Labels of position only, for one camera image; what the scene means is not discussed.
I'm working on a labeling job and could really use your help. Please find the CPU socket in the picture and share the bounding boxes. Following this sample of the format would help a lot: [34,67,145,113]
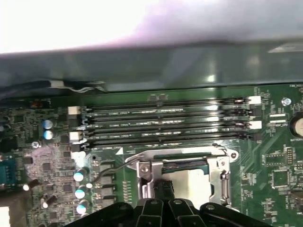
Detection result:
[125,145,240,207]

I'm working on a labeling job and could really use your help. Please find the green motherboard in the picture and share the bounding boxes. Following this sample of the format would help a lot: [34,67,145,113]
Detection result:
[0,85,303,227]

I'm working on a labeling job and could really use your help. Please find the black wire white tag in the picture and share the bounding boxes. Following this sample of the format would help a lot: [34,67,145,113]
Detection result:
[0,79,106,99]

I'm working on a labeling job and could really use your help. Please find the metal socket cover frame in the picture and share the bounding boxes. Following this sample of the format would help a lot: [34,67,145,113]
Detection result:
[138,155,232,207]

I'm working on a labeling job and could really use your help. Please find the round coin battery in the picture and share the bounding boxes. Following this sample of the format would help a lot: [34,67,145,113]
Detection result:
[292,115,303,140]

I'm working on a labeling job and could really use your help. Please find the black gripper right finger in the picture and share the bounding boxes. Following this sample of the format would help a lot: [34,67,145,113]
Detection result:
[165,179,270,227]

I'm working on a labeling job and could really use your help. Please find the silver CPU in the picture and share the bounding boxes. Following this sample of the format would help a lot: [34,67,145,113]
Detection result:
[165,169,211,199]

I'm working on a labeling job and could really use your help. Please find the RAM slot black clips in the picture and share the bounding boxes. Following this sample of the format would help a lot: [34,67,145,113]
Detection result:
[71,131,262,153]
[68,106,262,128]

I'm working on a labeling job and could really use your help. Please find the white case sticker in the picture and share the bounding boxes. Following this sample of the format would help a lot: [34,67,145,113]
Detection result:
[267,42,303,54]

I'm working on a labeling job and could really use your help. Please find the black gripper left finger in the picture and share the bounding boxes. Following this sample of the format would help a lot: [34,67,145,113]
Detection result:
[78,180,168,227]

